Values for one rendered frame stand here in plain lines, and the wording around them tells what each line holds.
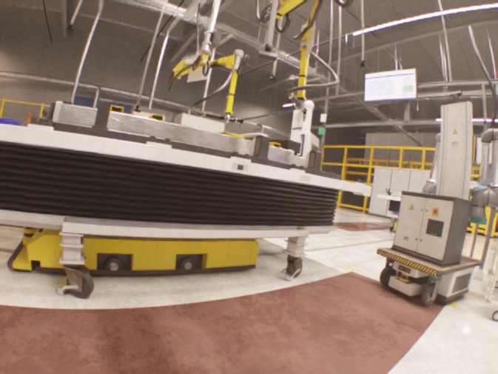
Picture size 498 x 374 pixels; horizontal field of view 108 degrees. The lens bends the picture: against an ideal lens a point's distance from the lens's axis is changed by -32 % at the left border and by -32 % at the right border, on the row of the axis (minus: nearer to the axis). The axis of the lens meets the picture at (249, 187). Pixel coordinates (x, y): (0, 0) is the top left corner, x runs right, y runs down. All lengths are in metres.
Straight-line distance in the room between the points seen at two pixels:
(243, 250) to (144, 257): 0.77
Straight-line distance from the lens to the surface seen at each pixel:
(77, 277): 1.48
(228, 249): 2.00
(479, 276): 3.52
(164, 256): 1.81
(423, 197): 2.26
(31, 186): 1.51
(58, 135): 1.18
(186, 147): 1.29
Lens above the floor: 0.75
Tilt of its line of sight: 2 degrees down
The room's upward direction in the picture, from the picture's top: 8 degrees clockwise
